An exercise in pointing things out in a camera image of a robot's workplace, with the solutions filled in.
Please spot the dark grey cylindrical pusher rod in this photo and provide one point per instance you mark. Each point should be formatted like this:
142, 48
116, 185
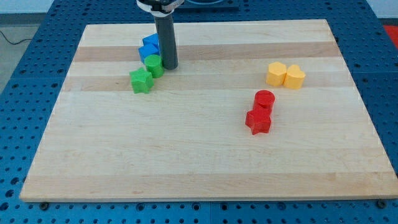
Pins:
167, 43

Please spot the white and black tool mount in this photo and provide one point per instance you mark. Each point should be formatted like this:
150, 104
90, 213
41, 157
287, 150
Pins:
159, 8

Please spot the blue triangle block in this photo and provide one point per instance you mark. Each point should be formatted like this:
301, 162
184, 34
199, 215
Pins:
151, 39

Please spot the blue cube block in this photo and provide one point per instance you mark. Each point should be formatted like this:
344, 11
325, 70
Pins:
147, 50

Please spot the green cylinder block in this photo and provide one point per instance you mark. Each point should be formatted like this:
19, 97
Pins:
154, 65

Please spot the green star block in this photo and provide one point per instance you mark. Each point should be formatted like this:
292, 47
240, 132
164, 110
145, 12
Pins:
141, 81

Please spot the yellow pentagon block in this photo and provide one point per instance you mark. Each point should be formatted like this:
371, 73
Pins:
276, 74

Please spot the red cylinder block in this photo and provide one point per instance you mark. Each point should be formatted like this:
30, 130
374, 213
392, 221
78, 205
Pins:
264, 100

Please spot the light wooden board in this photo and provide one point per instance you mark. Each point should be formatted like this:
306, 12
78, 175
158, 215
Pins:
186, 140

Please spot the red star block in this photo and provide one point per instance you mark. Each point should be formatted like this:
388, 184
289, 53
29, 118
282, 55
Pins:
259, 120

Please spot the yellow heart block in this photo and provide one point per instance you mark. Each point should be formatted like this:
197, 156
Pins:
294, 78

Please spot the red object at right edge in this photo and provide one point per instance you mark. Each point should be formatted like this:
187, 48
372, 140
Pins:
392, 32

